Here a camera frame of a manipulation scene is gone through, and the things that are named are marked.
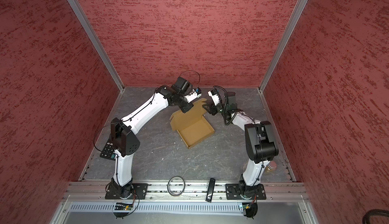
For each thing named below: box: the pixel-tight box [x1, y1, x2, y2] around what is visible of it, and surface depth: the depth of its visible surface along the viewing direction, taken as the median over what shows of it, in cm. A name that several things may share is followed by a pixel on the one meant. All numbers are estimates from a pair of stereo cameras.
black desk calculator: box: [99, 139, 116, 161], surface depth 87 cm
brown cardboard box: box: [169, 98, 215, 149], surface depth 94 cm
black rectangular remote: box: [205, 178, 216, 203], surface depth 73 cm
